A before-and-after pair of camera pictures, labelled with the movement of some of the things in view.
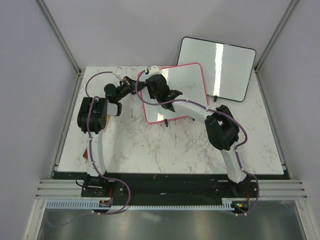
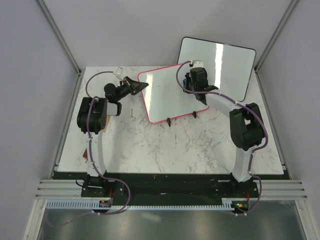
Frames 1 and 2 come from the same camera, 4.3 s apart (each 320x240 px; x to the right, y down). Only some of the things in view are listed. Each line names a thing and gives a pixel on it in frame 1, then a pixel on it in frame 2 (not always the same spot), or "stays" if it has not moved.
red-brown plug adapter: (85, 154) stays
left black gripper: (129, 80) stays
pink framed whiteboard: (188, 80) stays
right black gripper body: (152, 95) to (189, 86)
